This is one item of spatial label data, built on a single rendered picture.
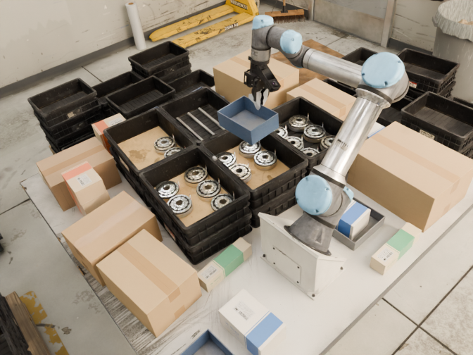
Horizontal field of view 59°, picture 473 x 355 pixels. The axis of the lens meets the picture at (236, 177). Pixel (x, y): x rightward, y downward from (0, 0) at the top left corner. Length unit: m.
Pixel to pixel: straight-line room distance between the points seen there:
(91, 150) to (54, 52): 2.80
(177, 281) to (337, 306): 0.58
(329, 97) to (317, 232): 1.01
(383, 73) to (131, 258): 1.05
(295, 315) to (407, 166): 0.76
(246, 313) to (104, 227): 0.65
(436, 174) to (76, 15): 3.90
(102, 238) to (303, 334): 0.82
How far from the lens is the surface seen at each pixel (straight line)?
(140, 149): 2.10
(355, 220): 1.74
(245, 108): 1.83
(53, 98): 3.39
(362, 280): 1.68
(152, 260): 1.57
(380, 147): 1.92
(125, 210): 1.77
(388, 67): 1.35
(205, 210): 1.73
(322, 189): 1.30
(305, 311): 1.59
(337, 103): 2.24
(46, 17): 4.75
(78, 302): 2.66
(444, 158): 1.93
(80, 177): 1.90
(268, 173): 1.85
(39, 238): 3.10
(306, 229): 1.45
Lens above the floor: 2.08
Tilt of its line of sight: 43 degrees down
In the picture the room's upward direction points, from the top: 6 degrees counter-clockwise
